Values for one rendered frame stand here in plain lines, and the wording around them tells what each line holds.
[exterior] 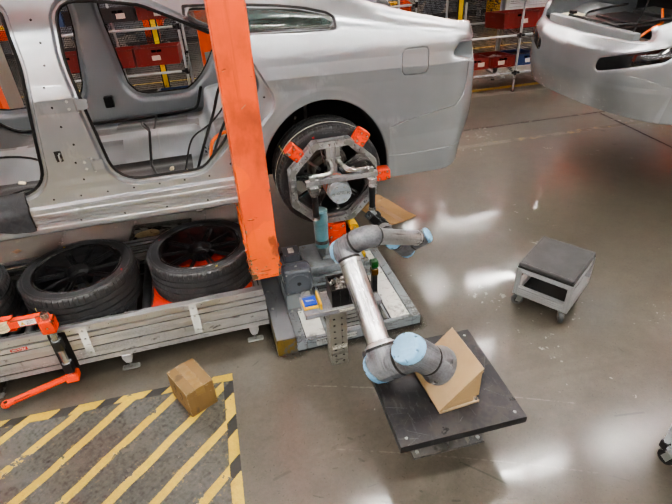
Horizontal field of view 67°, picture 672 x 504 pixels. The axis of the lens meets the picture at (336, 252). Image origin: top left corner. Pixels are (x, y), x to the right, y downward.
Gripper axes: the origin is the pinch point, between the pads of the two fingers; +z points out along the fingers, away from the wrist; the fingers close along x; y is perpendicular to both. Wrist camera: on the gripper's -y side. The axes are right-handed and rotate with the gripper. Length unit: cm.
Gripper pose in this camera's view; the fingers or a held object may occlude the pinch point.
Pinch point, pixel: (370, 211)
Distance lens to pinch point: 323.1
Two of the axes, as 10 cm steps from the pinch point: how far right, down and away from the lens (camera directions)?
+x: 6.5, -7.2, -2.5
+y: 7.1, 4.5, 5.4
